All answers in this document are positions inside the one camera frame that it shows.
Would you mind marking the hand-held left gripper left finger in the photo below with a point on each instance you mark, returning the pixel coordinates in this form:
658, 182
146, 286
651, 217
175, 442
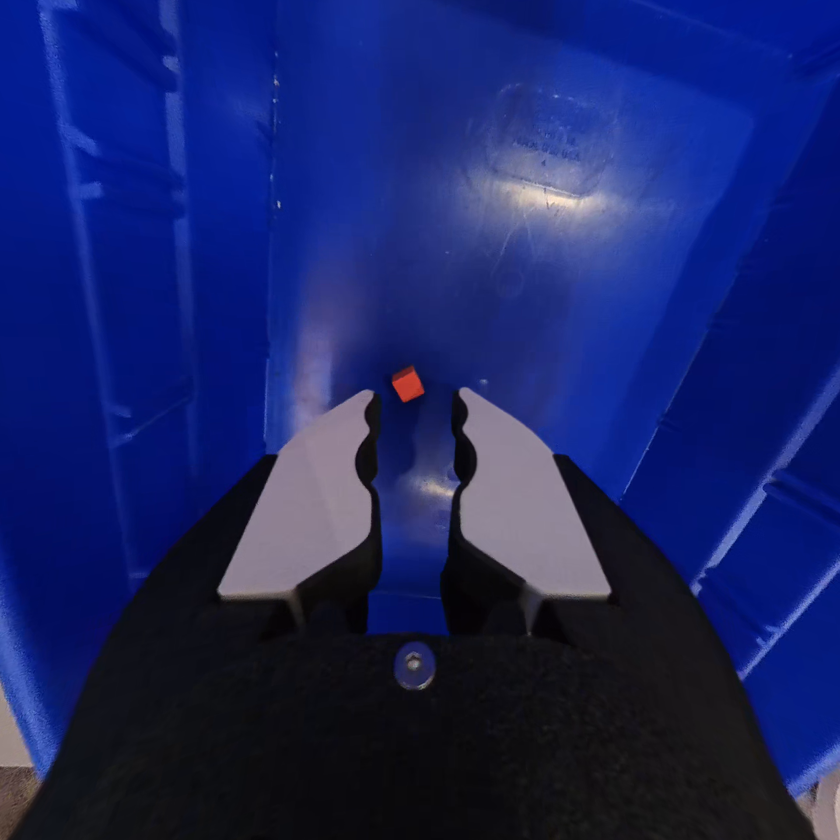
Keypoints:
302, 518

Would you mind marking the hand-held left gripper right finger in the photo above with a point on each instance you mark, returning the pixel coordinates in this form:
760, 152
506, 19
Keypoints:
531, 525

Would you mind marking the small red block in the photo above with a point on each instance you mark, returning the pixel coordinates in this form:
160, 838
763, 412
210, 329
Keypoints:
408, 384

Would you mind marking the blue plastic bin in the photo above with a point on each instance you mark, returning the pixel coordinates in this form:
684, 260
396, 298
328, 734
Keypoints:
459, 229

